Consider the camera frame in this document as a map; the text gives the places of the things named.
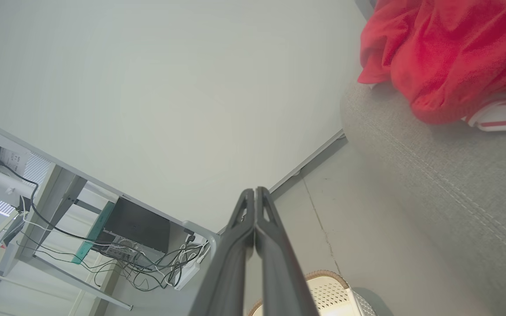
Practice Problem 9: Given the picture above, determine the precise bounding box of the black computer case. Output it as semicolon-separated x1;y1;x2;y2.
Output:
103;197;171;254

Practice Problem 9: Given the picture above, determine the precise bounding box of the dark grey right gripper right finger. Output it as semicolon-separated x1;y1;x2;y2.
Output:
255;187;320;316

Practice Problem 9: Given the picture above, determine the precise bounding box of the white partition panel grey frame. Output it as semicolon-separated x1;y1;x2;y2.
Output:
0;0;370;264

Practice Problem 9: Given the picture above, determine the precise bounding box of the teal flat board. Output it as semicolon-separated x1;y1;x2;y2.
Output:
71;201;116;265

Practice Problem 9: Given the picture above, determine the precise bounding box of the black cable bundle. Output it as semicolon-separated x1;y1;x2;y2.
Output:
0;158;210;292

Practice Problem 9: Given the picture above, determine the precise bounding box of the beige fabric sofa seat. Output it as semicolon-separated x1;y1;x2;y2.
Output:
340;79;506;316

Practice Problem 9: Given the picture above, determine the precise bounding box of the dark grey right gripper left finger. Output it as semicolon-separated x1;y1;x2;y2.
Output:
189;189;256;316

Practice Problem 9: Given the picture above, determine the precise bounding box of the white laundry basket woven rim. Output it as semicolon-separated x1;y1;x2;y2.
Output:
247;269;377;316

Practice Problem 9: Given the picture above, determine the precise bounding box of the long white power strip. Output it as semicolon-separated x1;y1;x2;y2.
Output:
173;235;213;291

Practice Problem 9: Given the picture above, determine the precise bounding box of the red fleece garment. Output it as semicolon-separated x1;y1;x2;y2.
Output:
357;0;506;132

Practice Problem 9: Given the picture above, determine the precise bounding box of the grey metal desk frame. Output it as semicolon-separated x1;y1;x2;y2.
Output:
0;162;134;316

